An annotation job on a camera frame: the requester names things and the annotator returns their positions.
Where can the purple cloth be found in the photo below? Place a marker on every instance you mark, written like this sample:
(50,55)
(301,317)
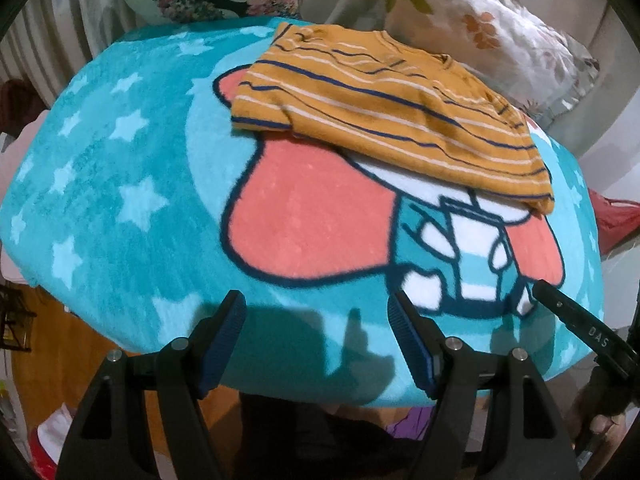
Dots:
(412,422)

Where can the person's right hand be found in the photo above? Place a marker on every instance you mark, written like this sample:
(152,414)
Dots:
(597,425)

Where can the white leaf print pillow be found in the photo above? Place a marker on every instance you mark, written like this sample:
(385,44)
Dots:
(500,35)

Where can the yellow striped shirt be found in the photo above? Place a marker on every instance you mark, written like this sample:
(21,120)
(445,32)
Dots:
(375,110)

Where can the dark maroon cloth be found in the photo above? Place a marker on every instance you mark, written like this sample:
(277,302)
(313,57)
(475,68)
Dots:
(15,95)

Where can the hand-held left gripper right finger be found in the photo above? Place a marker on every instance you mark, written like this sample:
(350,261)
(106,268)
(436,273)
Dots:
(407,342)

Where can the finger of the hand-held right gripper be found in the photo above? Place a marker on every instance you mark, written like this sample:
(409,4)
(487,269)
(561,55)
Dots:
(590,335)

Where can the pale curtain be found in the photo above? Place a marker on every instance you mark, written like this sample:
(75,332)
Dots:
(45,45)

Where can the red bag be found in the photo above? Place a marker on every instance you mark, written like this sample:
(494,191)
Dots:
(617,215)

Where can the teal star printed blanket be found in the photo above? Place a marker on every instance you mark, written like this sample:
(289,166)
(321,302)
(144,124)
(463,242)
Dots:
(125,185)

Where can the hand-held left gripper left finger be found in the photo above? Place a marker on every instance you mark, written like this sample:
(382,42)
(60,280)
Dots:
(225,342)

